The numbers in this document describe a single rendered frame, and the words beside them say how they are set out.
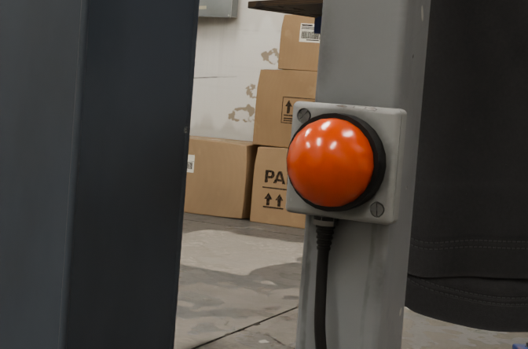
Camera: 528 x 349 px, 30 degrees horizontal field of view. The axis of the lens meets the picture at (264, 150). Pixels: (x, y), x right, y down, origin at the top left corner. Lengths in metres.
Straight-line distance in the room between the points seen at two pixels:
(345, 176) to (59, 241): 0.62
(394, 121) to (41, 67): 0.64
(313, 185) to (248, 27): 5.58
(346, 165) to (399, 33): 0.07
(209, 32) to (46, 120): 5.11
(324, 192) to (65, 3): 0.62
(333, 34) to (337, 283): 0.11
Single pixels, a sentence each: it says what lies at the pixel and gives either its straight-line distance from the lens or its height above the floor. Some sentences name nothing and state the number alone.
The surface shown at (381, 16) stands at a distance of 0.44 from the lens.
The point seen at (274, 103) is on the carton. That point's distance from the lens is 5.36.
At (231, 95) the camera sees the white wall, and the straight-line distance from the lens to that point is 6.00.
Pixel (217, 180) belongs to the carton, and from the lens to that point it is 5.50.
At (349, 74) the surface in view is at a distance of 0.44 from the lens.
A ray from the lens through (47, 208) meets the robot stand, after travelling 1.00.
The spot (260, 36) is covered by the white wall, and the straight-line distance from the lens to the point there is 5.94.
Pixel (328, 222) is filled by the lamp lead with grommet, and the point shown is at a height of 0.62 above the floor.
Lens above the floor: 0.67
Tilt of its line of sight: 3 degrees down
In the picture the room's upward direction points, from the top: 4 degrees clockwise
